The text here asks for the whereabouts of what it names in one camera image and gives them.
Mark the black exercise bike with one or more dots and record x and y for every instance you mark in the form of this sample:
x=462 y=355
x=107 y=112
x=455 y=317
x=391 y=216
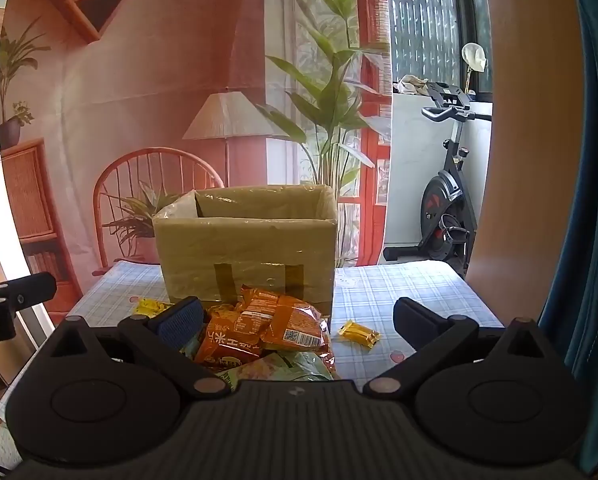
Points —
x=446 y=205

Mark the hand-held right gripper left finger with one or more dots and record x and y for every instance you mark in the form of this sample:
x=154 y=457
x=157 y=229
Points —
x=179 y=321

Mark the brown cardboard box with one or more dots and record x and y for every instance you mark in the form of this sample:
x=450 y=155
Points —
x=249 y=255

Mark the crumpled beige cloth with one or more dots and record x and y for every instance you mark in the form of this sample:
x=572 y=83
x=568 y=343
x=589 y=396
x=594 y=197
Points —
x=415 y=85

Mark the checked tablecloth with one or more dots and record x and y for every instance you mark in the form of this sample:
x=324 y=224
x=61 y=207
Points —
x=374 y=290

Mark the wooden door frame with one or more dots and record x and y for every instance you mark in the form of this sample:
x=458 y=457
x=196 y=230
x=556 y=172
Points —
x=524 y=135

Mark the small yellow candy packet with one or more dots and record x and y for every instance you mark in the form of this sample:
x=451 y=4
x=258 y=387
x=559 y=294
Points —
x=360 y=332
x=151 y=306

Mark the room scene wall poster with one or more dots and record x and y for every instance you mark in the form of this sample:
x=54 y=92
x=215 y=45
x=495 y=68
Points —
x=144 y=85

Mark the teal curtain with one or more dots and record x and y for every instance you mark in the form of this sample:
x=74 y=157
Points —
x=586 y=210

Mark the orange snack packet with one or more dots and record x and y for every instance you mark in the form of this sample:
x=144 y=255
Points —
x=256 y=307
x=294 y=327

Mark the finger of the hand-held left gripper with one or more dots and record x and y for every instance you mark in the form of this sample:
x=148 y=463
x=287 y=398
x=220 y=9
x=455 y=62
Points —
x=26 y=287

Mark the pale bulb on stalk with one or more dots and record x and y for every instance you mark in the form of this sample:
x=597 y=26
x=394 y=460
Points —
x=474 y=56

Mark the pale green snack packet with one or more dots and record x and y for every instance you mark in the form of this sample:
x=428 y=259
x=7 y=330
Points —
x=284 y=367

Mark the orange white-lettered chip packet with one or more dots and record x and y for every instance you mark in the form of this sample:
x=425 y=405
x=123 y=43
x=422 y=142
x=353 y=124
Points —
x=229 y=347

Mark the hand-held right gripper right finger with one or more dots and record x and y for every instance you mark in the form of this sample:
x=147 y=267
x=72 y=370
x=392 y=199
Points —
x=416 y=322

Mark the window with metal grille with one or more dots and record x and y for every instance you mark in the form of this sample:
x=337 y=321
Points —
x=424 y=20

